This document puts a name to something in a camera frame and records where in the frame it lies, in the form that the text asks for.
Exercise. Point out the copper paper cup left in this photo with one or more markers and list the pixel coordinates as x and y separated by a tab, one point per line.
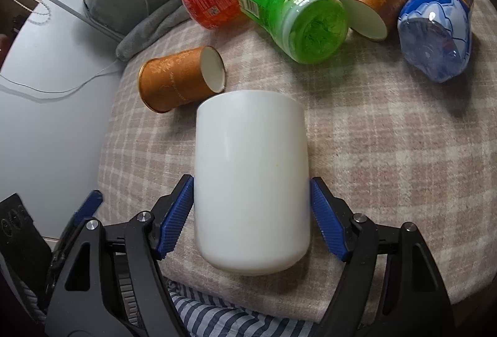
179	79

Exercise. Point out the green plastic bottle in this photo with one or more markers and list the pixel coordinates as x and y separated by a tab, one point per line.
308	31

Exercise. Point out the plaid beige blanket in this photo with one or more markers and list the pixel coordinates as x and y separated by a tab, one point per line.
393	144

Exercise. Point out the blue plastic bottle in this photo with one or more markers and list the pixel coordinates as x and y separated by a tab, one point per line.
435	36

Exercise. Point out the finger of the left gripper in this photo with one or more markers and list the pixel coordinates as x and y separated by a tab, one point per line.
86	210

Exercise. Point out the white paper cup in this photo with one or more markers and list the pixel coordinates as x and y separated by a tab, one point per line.
251	182

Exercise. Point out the striped blue white cloth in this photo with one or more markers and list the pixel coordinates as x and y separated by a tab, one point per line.
205	315

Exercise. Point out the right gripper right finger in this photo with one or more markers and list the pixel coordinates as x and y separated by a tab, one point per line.
414	300

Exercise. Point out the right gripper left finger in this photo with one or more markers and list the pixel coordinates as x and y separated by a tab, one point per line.
106	281

